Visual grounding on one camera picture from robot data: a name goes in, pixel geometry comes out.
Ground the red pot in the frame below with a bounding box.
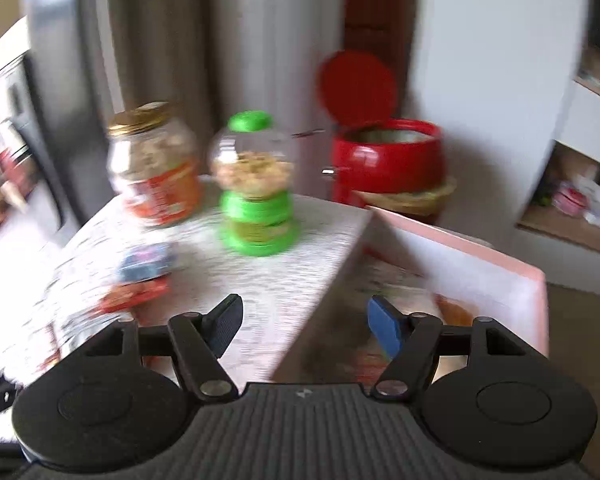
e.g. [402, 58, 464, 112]
[330, 119, 446, 207]

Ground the glass jar with gold lid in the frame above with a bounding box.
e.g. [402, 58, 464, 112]
[105, 101, 204, 228]

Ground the pink cardboard box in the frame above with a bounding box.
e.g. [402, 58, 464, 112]
[272, 205, 551, 386]

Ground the white and wood cabinet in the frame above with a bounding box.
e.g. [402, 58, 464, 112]
[517, 45, 600, 261]

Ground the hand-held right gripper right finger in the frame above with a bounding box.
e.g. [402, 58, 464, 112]
[367, 295, 548, 403]

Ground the pink round container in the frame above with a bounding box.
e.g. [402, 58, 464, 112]
[554, 180, 589, 217]

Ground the white lace tablecloth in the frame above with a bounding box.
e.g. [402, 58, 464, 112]
[0, 175, 376, 396]

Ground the red-brown door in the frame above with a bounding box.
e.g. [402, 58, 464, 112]
[345, 0, 421, 121]

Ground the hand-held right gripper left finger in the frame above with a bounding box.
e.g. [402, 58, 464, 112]
[77, 294, 244, 403]

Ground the blue small snack packet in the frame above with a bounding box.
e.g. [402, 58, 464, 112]
[117, 242, 176, 283]

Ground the red small snack packet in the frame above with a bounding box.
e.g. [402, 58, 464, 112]
[97, 277, 171, 313]

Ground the green candy dispenser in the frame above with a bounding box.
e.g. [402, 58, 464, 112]
[207, 110, 301, 257]

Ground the woven straw trivet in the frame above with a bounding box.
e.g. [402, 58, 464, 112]
[355, 177, 458, 226]

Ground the grey curtain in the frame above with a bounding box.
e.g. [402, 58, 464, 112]
[105, 0, 221, 126]

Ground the silver refrigerator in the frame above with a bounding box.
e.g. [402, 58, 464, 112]
[20, 0, 112, 246]

